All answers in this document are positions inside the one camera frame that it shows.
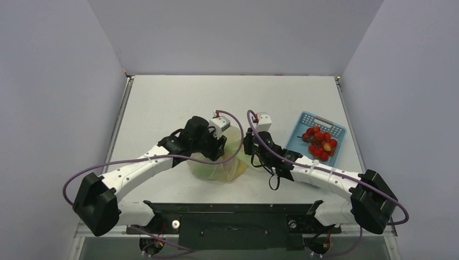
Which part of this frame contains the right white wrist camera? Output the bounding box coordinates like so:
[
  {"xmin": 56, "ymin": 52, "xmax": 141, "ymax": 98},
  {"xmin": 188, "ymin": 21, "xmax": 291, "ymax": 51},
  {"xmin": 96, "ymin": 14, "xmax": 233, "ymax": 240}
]
[{"xmin": 252, "ymin": 112, "xmax": 272, "ymax": 132}]

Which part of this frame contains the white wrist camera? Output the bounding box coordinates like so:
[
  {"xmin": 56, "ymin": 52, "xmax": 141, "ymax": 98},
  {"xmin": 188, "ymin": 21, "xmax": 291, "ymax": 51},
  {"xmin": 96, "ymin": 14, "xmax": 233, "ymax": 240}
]
[
  {"xmin": 209, "ymin": 110, "xmax": 231, "ymax": 139},
  {"xmin": 252, "ymin": 112, "xmax": 272, "ymax": 132}
]

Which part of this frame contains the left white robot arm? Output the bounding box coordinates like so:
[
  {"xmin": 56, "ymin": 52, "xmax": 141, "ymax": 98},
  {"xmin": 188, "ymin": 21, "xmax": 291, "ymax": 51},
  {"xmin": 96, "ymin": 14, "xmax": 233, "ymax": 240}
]
[{"xmin": 73, "ymin": 116, "xmax": 230, "ymax": 237}]

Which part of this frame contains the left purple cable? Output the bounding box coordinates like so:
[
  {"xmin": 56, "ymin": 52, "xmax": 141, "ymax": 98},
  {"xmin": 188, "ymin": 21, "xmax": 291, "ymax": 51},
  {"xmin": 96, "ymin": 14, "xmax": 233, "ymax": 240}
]
[{"xmin": 63, "ymin": 109, "xmax": 245, "ymax": 207}]

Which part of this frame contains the pale green plastic bag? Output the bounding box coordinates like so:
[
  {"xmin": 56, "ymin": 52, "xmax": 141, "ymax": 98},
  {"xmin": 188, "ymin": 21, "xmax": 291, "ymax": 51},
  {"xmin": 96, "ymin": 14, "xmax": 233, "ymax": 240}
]
[{"xmin": 186, "ymin": 125, "xmax": 264, "ymax": 184}]

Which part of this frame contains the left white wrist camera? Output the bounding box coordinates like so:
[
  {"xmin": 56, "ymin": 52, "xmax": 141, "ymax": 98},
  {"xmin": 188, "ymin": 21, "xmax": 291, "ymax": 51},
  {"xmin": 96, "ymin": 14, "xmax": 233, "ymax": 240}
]
[{"xmin": 209, "ymin": 110, "xmax": 231, "ymax": 139}]

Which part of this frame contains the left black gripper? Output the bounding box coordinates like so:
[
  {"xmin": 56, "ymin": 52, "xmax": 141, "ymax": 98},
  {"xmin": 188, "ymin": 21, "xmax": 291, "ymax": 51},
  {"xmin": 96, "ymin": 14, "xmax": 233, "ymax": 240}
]
[{"xmin": 191, "ymin": 125, "xmax": 226, "ymax": 160}]

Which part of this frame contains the purple cable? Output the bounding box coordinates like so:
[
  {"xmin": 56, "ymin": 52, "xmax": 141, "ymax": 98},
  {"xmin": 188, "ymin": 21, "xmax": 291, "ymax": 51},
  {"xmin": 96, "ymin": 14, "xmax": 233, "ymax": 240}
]
[
  {"xmin": 246, "ymin": 109, "xmax": 410, "ymax": 226},
  {"xmin": 63, "ymin": 109, "xmax": 245, "ymax": 207}
]

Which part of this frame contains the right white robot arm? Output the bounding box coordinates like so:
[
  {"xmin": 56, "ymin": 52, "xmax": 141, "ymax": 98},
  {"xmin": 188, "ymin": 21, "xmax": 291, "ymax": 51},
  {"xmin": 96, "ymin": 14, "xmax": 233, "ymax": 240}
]
[{"xmin": 244, "ymin": 129, "xmax": 398, "ymax": 235}]

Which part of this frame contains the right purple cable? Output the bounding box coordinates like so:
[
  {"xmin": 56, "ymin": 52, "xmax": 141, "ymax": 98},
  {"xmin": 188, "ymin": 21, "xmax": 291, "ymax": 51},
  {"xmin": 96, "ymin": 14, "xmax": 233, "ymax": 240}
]
[{"xmin": 246, "ymin": 109, "xmax": 410, "ymax": 226}]

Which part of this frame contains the blue plastic basket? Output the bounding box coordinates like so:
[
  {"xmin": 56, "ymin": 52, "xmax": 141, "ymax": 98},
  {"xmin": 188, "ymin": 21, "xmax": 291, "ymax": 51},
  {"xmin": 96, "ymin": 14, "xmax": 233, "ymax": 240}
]
[{"xmin": 285, "ymin": 111, "xmax": 347, "ymax": 167}]

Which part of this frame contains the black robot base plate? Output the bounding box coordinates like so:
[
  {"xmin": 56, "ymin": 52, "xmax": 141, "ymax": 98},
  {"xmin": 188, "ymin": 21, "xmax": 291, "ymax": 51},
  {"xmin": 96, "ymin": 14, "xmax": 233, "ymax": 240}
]
[{"xmin": 127, "ymin": 200, "xmax": 342, "ymax": 251}]

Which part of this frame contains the red fake grape bunch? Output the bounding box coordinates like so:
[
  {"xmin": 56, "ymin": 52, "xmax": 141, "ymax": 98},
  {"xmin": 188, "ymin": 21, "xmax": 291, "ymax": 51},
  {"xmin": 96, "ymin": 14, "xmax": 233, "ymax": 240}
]
[{"xmin": 297, "ymin": 125, "xmax": 338, "ymax": 162}]

